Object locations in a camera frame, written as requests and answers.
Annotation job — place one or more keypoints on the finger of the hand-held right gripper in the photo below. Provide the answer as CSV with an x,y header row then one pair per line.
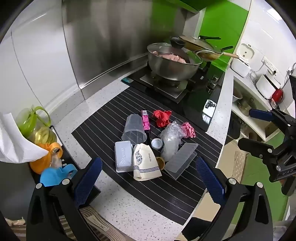
x,y
261,114
254,148

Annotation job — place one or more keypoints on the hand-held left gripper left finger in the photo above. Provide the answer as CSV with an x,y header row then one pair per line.
x,y
89,180

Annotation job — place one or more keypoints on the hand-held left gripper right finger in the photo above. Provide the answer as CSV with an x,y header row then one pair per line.
x,y
210,180

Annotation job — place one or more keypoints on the clear ribbed plastic tray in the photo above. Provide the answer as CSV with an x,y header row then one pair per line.
x,y
180,160

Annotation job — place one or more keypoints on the white plastic tray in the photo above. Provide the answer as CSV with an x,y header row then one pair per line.
x,y
123,156

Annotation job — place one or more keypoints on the brown walnut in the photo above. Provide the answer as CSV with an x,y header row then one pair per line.
x,y
160,163

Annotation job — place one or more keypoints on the pink wrapper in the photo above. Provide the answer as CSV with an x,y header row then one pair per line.
x,y
189,130

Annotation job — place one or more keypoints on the clear plastic bag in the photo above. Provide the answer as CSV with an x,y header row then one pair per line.
x,y
171,141

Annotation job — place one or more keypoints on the white round cap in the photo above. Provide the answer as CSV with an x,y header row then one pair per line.
x,y
157,143

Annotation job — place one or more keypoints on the clear plastic measuring cup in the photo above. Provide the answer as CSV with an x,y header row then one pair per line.
x,y
133,126

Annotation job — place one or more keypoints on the red paper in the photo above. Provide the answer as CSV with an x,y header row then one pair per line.
x,y
161,118

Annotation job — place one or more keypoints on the pink snack packet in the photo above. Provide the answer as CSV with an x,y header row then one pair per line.
x,y
145,120

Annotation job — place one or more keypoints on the white open shelf unit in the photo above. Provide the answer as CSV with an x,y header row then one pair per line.
x,y
252,128

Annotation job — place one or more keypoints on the stacked steel pots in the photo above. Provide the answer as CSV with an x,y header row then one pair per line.
x,y
246,106

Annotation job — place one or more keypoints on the patterned floor mat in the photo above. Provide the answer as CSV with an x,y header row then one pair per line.
x,y
239,164

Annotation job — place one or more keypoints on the white round kitchen appliance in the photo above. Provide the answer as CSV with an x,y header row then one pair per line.
x,y
266,87

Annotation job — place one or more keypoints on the steel bowl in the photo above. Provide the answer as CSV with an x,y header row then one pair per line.
x,y
237,97

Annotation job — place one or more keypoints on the blue lidded pitcher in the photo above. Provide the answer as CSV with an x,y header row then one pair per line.
x,y
53,176

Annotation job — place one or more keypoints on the striped woven cloth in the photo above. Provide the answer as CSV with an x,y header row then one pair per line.
x,y
97,222

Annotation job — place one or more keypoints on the orange lidded pitcher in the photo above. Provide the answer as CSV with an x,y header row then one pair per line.
x,y
41,162

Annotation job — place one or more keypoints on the white rice cooker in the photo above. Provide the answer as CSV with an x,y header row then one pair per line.
x,y
240,67

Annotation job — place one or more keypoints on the black striped mat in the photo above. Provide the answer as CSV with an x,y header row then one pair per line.
x,y
111,129

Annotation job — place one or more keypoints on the steel stove knob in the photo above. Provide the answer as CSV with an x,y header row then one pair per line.
x,y
215,79
211,87

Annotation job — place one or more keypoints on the black gas stove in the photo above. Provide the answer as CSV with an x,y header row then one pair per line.
x,y
196,97

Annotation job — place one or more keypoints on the green lidded pitcher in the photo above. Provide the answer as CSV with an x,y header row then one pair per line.
x,y
34,125

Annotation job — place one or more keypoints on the white paper towel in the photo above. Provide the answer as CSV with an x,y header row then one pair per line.
x,y
13,143

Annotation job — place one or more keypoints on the steel cooking pot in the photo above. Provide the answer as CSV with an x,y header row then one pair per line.
x,y
168,69

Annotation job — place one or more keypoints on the small teal card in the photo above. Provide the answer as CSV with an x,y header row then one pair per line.
x,y
126,80

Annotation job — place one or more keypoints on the raw meat pieces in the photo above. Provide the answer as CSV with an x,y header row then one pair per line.
x,y
171,56

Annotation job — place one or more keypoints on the glass pot lid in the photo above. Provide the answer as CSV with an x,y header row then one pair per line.
x,y
161,49

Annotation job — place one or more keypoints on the range hood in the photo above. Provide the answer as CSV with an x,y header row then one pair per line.
x,y
196,3

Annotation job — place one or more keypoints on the white wall socket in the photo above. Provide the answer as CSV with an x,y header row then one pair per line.
x,y
290,70
268,63

